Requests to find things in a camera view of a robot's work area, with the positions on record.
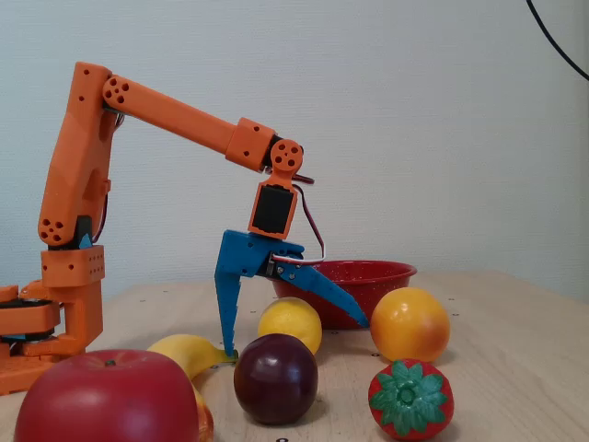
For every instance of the dark purple toy plum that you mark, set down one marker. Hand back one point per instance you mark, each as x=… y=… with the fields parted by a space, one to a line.
x=276 y=377

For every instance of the red speckled enamel bowl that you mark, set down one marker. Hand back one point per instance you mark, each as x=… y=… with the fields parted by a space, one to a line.
x=382 y=285

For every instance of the red toy strawberry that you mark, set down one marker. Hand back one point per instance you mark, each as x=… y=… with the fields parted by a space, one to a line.
x=414 y=400

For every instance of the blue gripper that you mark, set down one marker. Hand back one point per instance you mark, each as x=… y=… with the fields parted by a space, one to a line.
x=243 y=256

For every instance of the yellow toy lemon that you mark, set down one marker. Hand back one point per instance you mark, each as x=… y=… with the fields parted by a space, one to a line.
x=290 y=317

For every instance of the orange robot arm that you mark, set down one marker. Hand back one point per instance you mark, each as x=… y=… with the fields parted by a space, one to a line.
x=184 y=119

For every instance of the yellow toy banana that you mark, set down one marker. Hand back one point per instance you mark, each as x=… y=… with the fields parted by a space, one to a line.
x=188 y=352

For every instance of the red toy apple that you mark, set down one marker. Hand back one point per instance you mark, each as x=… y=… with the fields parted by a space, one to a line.
x=106 y=405

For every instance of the toy orange fruit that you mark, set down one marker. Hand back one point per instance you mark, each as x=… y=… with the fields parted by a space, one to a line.
x=409 y=324

